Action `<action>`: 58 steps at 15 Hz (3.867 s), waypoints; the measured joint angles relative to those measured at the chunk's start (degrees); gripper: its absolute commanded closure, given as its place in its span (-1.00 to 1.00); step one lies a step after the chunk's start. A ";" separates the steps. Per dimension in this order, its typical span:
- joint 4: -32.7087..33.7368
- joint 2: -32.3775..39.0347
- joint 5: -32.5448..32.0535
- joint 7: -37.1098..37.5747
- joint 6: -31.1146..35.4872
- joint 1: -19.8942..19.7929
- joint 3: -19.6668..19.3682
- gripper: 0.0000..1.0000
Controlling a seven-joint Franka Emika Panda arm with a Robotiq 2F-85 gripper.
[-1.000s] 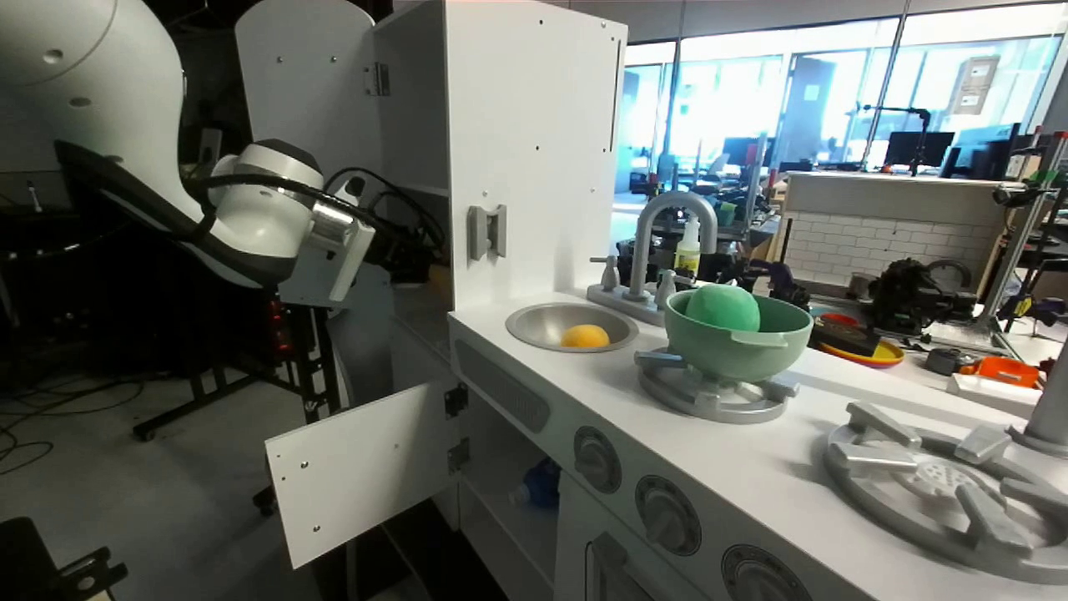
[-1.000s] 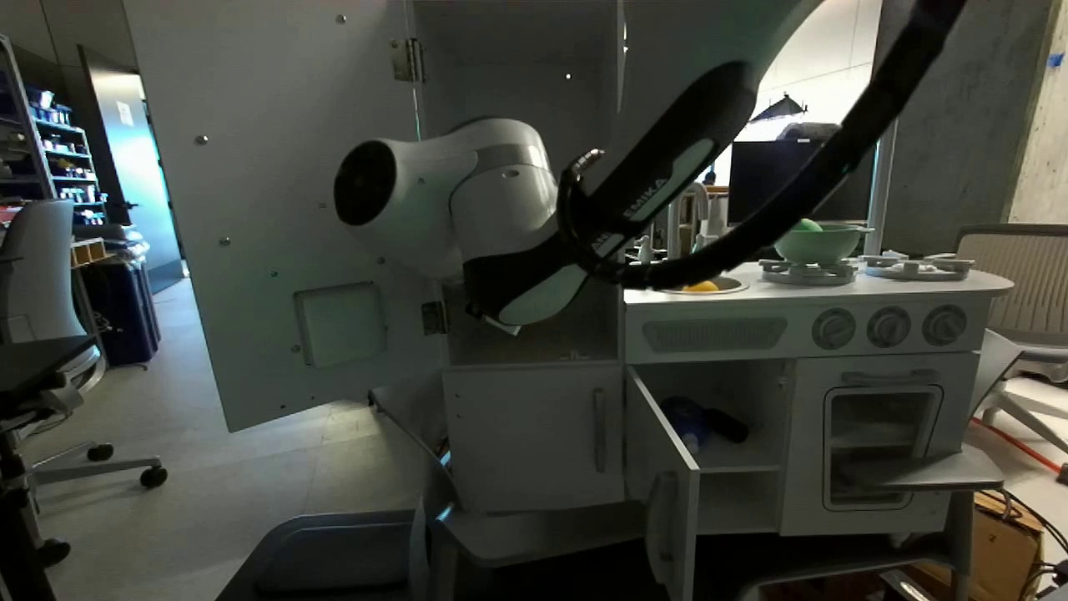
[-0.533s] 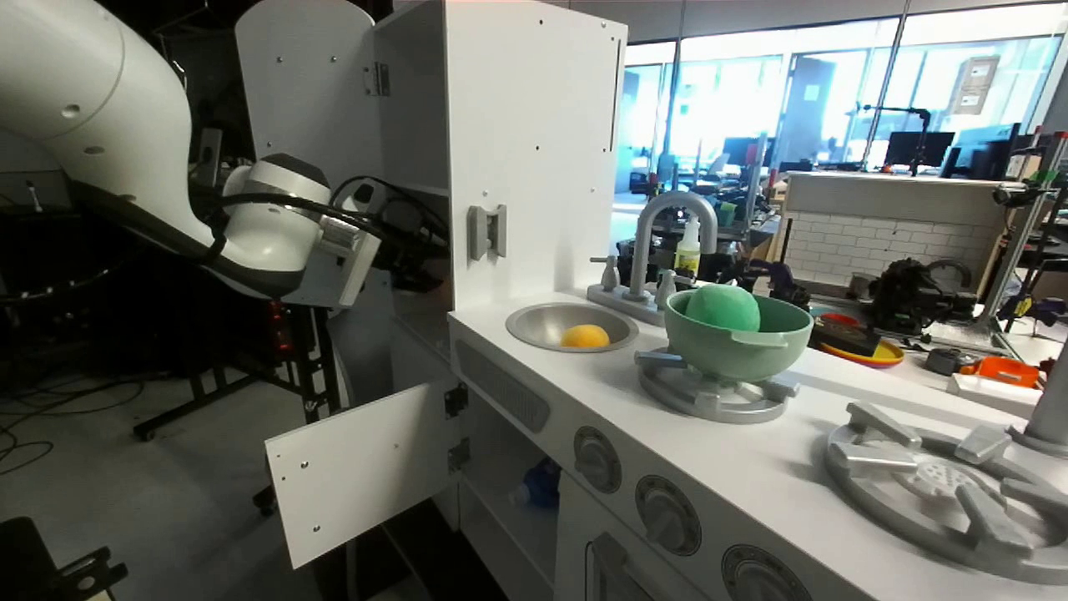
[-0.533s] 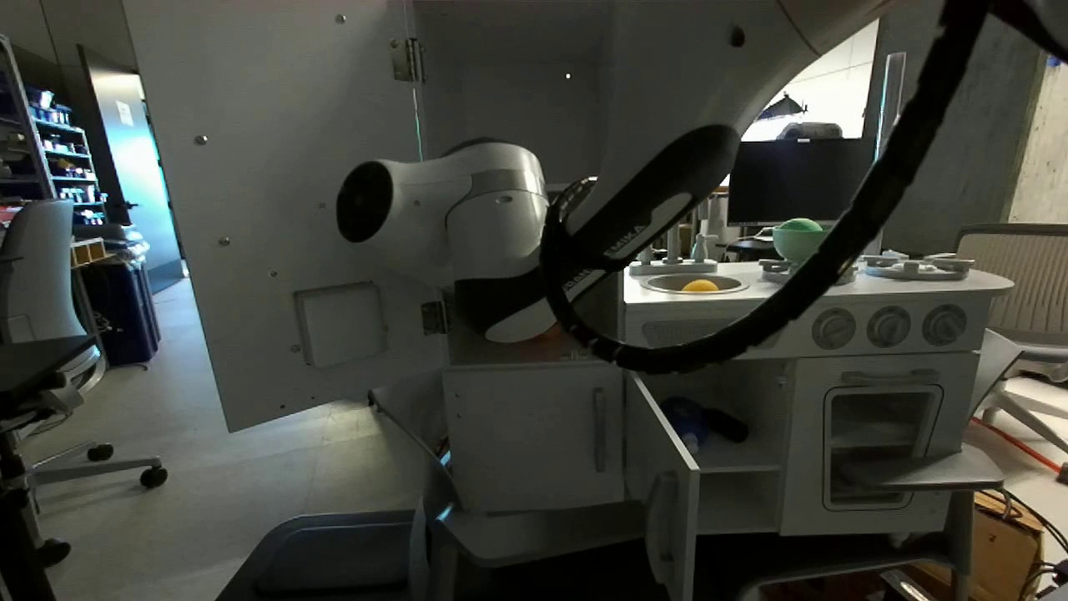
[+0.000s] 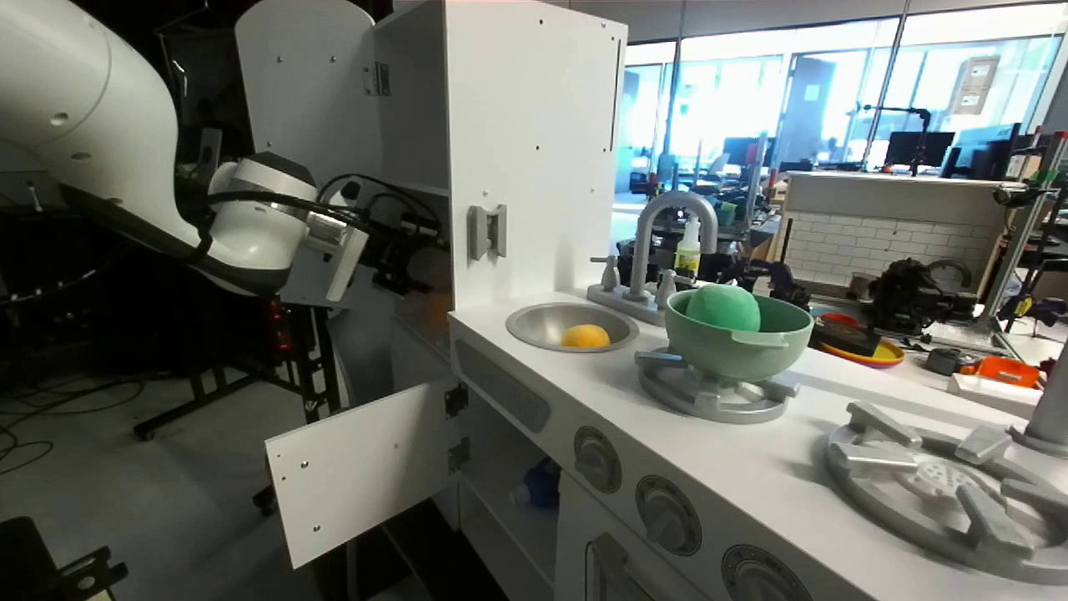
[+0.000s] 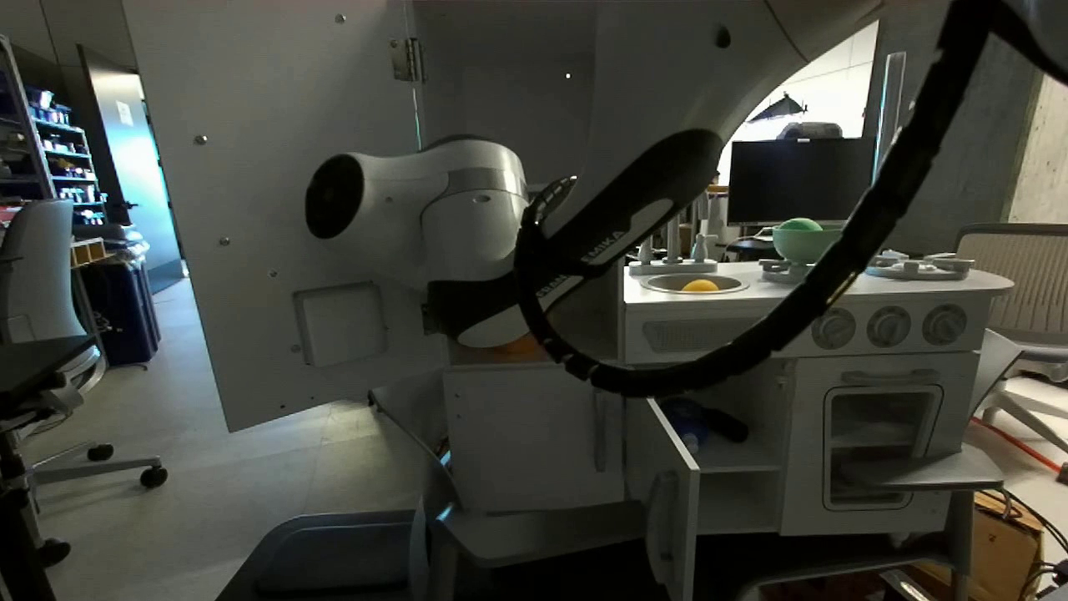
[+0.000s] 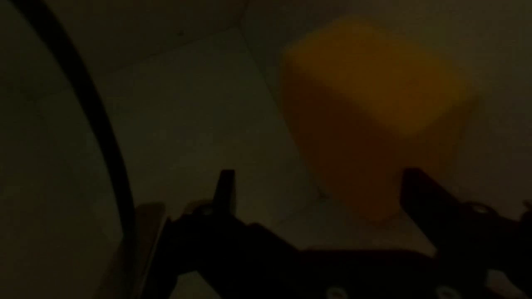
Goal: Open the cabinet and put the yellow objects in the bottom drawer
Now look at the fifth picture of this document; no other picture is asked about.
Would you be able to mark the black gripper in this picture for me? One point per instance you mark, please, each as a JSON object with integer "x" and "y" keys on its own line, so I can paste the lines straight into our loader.
{"x": 412, "y": 256}

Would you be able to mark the yellow toy ball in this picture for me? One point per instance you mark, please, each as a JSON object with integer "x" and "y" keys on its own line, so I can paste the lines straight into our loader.
{"x": 584, "y": 334}

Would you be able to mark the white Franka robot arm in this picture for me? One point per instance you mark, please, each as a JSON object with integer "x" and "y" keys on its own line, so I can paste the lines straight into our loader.
{"x": 78, "y": 100}

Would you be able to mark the white toy kitchen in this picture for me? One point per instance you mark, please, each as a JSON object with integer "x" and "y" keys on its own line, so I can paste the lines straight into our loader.
{"x": 537, "y": 110}

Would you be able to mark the small white cupboard door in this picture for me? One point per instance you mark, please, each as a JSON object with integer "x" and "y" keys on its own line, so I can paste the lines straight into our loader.
{"x": 356, "y": 467}

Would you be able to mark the grey toy faucet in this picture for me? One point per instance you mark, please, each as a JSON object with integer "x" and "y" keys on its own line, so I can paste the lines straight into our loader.
{"x": 645, "y": 237}

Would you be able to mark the black work table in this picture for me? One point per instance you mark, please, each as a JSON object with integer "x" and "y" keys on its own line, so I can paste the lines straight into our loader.
{"x": 202, "y": 389}

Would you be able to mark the blue object in cupboard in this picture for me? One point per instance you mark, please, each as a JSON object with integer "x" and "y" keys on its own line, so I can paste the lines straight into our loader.
{"x": 543, "y": 485}

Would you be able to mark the grey round stove knob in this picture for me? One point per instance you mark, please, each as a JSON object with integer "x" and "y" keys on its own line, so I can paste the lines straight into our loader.
{"x": 764, "y": 575}
{"x": 668, "y": 515}
{"x": 597, "y": 459}

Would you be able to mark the clear spray bottle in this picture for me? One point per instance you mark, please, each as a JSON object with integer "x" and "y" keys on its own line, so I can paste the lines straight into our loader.
{"x": 688, "y": 256}

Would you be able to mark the green toy ball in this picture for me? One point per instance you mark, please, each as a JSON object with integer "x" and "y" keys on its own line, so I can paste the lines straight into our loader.
{"x": 722, "y": 308}

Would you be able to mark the grey toy burner grate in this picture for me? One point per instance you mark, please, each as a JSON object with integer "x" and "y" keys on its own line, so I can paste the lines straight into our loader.
{"x": 713, "y": 398}
{"x": 946, "y": 503}

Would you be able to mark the green toy bowl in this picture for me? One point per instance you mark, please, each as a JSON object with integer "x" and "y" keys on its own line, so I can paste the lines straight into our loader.
{"x": 736, "y": 356}

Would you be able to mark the white toy oven door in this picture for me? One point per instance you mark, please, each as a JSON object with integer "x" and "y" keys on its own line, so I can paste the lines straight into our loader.
{"x": 580, "y": 554}

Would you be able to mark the yellow plate with red item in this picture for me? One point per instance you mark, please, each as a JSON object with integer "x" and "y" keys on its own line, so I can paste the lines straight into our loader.
{"x": 856, "y": 338}

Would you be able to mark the white partition counter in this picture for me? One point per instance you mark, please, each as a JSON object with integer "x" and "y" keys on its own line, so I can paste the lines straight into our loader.
{"x": 889, "y": 228}

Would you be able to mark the black floor stand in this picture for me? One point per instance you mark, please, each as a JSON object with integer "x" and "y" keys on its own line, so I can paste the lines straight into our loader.
{"x": 35, "y": 562}

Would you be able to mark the black device pile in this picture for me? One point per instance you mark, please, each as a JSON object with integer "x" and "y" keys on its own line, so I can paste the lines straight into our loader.
{"x": 906, "y": 291}

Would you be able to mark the small distant black monitor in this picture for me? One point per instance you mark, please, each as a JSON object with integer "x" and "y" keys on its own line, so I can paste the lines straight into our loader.
{"x": 919, "y": 152}

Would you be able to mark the orange tool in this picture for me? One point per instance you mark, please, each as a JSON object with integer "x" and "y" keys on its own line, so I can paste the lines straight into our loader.
{"x": 1008, "y": 371}

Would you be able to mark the grey upright pole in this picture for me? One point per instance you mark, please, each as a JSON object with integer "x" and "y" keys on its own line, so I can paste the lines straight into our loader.
{"x": 1053, "y": 406}

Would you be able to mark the grey side bracket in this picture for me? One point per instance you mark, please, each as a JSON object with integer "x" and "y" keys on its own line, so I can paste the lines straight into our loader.
{"x": 490, "y": 231}

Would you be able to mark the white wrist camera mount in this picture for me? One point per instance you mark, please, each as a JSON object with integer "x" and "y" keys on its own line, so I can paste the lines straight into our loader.
{"x": 321, "y": 262}

